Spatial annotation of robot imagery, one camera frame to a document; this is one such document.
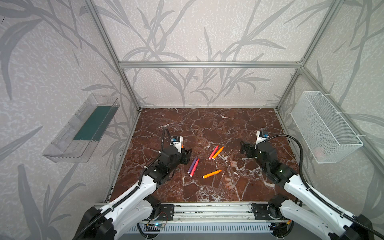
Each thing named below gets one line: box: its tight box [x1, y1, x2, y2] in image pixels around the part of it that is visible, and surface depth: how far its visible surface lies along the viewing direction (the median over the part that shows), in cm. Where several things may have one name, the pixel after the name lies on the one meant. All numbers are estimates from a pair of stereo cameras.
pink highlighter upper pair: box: [208, 145, 220, 160], surface depth 98 cm
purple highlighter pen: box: [187, 156, 198, 174], surface depth 91 cm
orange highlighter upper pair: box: [212, 146, 225, 160], surface depth 97 cm
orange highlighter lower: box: [202, 169, 222, 179], surface depth 88 cm
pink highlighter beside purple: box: [189, 158, 200, 178], surface depth 90 cm
